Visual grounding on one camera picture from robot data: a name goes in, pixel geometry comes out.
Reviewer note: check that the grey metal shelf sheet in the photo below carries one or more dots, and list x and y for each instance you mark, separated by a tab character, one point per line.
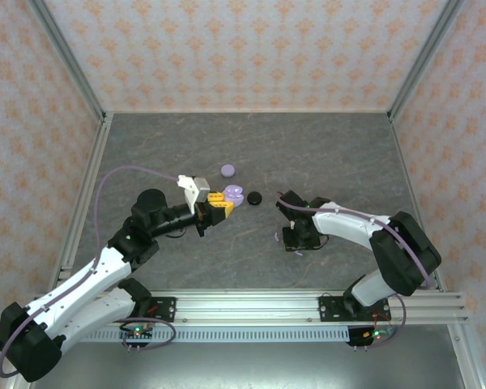
247	364

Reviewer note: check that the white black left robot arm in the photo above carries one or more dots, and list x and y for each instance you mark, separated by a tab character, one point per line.
85	283

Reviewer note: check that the small circuit board with LED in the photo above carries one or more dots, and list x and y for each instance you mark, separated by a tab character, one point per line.
374	334
137	333

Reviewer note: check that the aluminium lower frame bar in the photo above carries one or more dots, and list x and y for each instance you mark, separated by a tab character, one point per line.
16	384
467	360

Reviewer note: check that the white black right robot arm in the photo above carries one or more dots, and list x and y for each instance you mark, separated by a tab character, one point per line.
348	227

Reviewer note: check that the black earbud charging case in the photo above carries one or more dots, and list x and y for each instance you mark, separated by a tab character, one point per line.
254	198

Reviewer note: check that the purple earbud charging case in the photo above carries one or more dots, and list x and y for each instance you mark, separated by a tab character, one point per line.
233	194

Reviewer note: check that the purple charging case pinkish body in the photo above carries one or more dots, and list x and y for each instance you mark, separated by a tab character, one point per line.
228	170

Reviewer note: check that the aluminium table side rail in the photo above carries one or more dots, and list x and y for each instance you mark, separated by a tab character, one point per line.
407	162
88	182

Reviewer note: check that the aluminium corner frame post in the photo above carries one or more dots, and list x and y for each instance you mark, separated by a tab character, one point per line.
421	61
72	61

